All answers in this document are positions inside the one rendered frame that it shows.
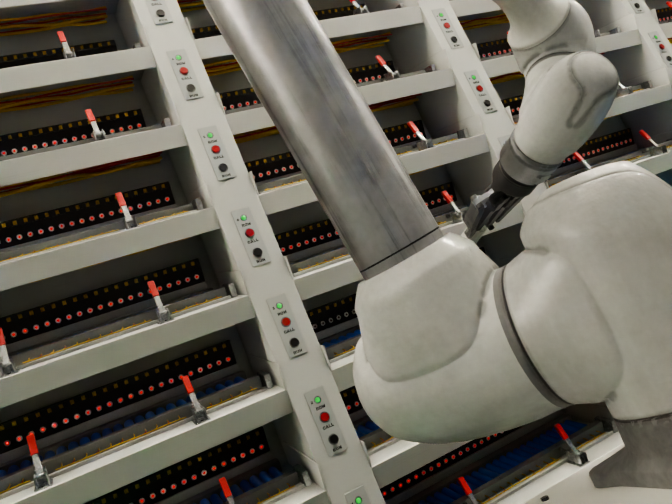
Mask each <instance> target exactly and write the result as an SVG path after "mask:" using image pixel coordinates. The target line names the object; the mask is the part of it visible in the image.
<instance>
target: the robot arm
mask: <svg viewBox="0 0 672 504"><path fill-rule="evenodd" d="M492 1H494V2H495V3H496V4H497V5H498V6H499V7H500V8H501V9H502V10H503V12H504V13H505V14H506V16H507V18H508V20H509V22H510V30H509V32H508V36H507V41H508V43H509V45H510V47H511V49H512V51H513V54H514V56H515V59H516V61H517V64H518V67H519V70H520V72H521V73H522V74H524V77H525V90H524V96H523V100H522V104H521V107H520V110H519V115H520V116H519V121H518V124H517V126H516V127H515V128H514V130H513V131H512V133H511V135H510V137H509V138H508V140H507V141H506V143H505V144H504V146H503V147H502V149H501V151H500V159H499V161H498V162H497V164H496V165H495V167H494V169H493V173H492V177H493V180H492V183H491V184H490V185H489V186H488V187H487V188H486V190H485V193H484V194H483V195H481V196H480V195H478V196H477V195H476V194H474V195H472V196H471V197H470V200H471V203H470V206H469V208H468V211H467V213H466V216H465V218H464V221H463V222H464V223H465V225H466V226H467V228H466V229H465V230H464V232H463V233H462V234H461V236H459V235H457V234H454V233H451V232H448V233H445V234H443V233H442V231H441V229H440V228H439V226H438V224H437V222H436V221H435V219H434V217H433V216H432V214H431V212H430V210H429V209H428V207H427V205H426V204H425V202H424V200H423V198H422V197H421V195H420V193H419V192H418V190H417V188H416V186H415V185H414V183H413V181H412V180H411V178H410V176H409V174H408V173H407V171H406V169H405V168H404V166H403V164H402V163H401V161H400V159H399V157H398V156H397V154H396V152H395V151H394V149H393V147H392V145H391V144H390V142H389V140H388V139H387V137H386V135H385V133H384V132H383V130H382V128H381V127H380V125H379V123H378V121H377V120H376V118H375V116H374V115H373V113H372V111H371V109H370V108H369V106H368V104H367V103H366V101H365V99H364V98H363V96H362V94H361V92H360V91H359V89H358V87H357V86H356V84H355V82H354V80H353V79H352V77H351V75H350V74H349V72H348V70H347V68H346V67H345V65H344V63H343V62H342V60H341V58H340V56H339V55H338V53H337V51H336V50H335V48H334V46H333V44H332V43H331V41H330V39H329V38H328V36H327V34H326V32H325V31H324V29H323V27H322V26H321V24H320V22H319V21H318V19H317V17H316V15H315V14H314V12H313V10H312V9H311V7H310V5H309V3H308V2H307V0H203V3H204V5H205V7H206V8H207V10H208V12H209V14H210V15H211V17H212V19H213V20H214V22H215V24H216V26H217V27H218V29H219V31H220V33H221V34H222V36H223V38H224V40H225V41H226V43H227V45H228V46H229V48H230V50H231V52H232V53H233V55H234V57H235V59H236V60H237V62H238V64H239V65H240V67H241V69H242V71H243V72H244V74H245V76H246V78H247V79H248V81H249V83H250V84H251V86H252V88H253V90H254V91H255V93H256V95H257V97H258V98H259V100H260V102H261V103H262V105H263V107H264V109H265V110H266V111H267V112H268V114H269V116H270V118H271V119H272V121H273V123H274V125H275V126H276V128H277V130H278V131H279V133H280V135H281V137H282V138H283V140H284V142H285V144H286V145H287V147H288V149H289V150H290V152H291V154H292V156H293V157H294V159H295V161H296V162H297V164H298V166H299V168H300V169H301V171H302V173H303V175H304V176H305V178H306V180H307V181H308V183H309V185H310V187H311V188H312V190H313V192H314V194H315V195H316V197H317V199H318V200H319V202H320V204H321V206H322V207H323V209H324V211H325V212H326V214H327V216H328V218H329V219H330V221H331V223H332V225H333V226H334V228H335V230H336V231H337V233H338V235H339V237H340V238H341V240H342V242H343V244H344V245H345V247H346V249H347V250H348V252H349V254H350V256H351V257H352V259H353V261H354V262H355V264H356V266H357V268H358V269H359V271H360V273H361V275H362V276H363V278H364V280H363V281H362V282H360V283H359V284H358V288H357V293H356V299H355V312H356V314H357V317H358V320H359V326H360V331H361V336H362V337H361V338H360V339H359V341H358V342H357V345H356V349H355V353H354V360H353V378H354V383H355V387H356V390H357V394H358V397H359V400H360V402H361V404H362V407H363V408H364V410H365V412H366V413H367V415H368V416H369V417H370V419H371V420H372V421H373V422H374V423H375V424H376V425H378V426H379V427H380V428H381V429H382V430H383V431H385V432H386V433H387V434H389V435H391V436H393V437H395V438H398V439H401V440H405V441H410V442H416V443H427V444H447V443H456V442H464V441H469V440H474V439H478V438H482V437H486V436H490V435H494V434H497V433H501V432H504V431H508V430H511V429H514V428H517V427H520V426H522V425H525V424H528V423H531V422H533V421H536V420H538V419H541V418H543V417H545V416H548V415H550V414H552V413H554V412H556V411H558V410H561V409H563V408H566V407H569V406H571V405H574V404H591V403H599V402H602V401H604V402H605V404H606V406H607V407H608V409H609V411H610V413H611V415H612V417H613V419H614V421H615V424H616V426H617V428H618V431H619V433H620V436H621V438H622V441H623V443H624V445H625V447H623V448H622V449H620V450H619V451H618V452H616V453H615V454H613V455H612V456H610V457H609V458H607V459H605V460H604V461H602V462H601V463H599V464H598V465H596V466H594V467H593V468H592V469H591V470H590V471H589V476H590V478H591V480H592V482H593V484H594V486H595V488H610V487H640V488H657V489H672V187H671V186H670V185H669V184H667V183H666V182H665V181H663V180H662V179H660V178H659V177H657V176H656V175H654V174H653V173H651V172H649V171H647V170H646V169H644V168H642V167H640V166H638V165H636V164H634V163H632V162H629V161H619V162H614V163H610V164H606V165H603V166H600V167H597V168H594V169H591V170H588V171H585V172H583V173H580V174H578V175H575V176H573V177H571V178H568V179H566V180H564V181H562V182H560V183H558V184H556V185H554V186H552V187H550V188H548V189H547V190H545V191H544V192H543V193H542V194H541V195H540V196H539V197H538V198H537V200H536V201H535V203H534V205H533V206H532V207H531V208H530V209H529V210H528V212H527V214H526V216H525V218H524V221H523V224H522V226H521V230H520V238H521V240H522V243H523V245H524V247H525V250H524V251H523V252H521V253H520V254H519V255H518V256H517V257H515V258H514V259H513V260H512V261H511V262H510V263H509V264H507V265H505V266H503V267H500V268H499V267H498V265H497V264H496V263H495V262H493V261H492V260H491V259H490V258H489V257H488V256H487V255H486V254H485V253H484V252H482V251H481V250H480V249H479V248H478V246H477V245H476V243H477V242H478V240H479V239H480V238H481V236H482V235H483V234H484V233H485V231H486V230H487V227H488V229H489V230H490V231H491V230H493V229H494V228H495V227H494V226H493V223H494V222H496V223H498V222H500V221H501V220H502V219H503V218H504V217H505V216H506V215H507V214H508V213H509V212H510V211H511V210H512V209H513V208H514V207H515V206H516V205H517V204H518V203H519V202H520V201H521V200H522V199H523V198H524V197H526V196H528V195H529V194H531V193H532V192H533V190H534V189H535V188H536V187H537V185H538V184H541V183H543V182H547V180H548V179H549V178H550V177H551V175H552V174H553V173H554V172H555V170H556V169H557V168H558V167H559V166H560V165H561V164H562V163H563V162H564V160H565V159H566V158H567V157H568V156H569V155H571V154H573V153H575V152H576V151H577V150H578V149H579V148H580V147H581V146H582V145H583V144H584V143H585V142H586V141H587V140H588V139H589V138H590V137H591V135H592V134H593V133H594V132H595V131H596V129H597V128H598V127H599V125H600V124H601V122H602V121H603V120H604V118H605V117H606V115H607V113H608V111H609V110H610V108H611V106H612V104H613V101H614V99H615V96H616V94H617V90H618V86H619V76H618V73H617V70H616V68H615V67H614V65H613V64H612V63H611V62H610V61H609V60H608V59H607V58H606V57H604V56H603V55H601V54H599V53H596V42H595V35H594V30H593V26H592V22H591V20H590V17H589V15H588V14H587V12H586V11H585V10H584V8H583V7H582V6H581V5H580V4H579V3H577V2H576V1H574V0H492Z"/></svg>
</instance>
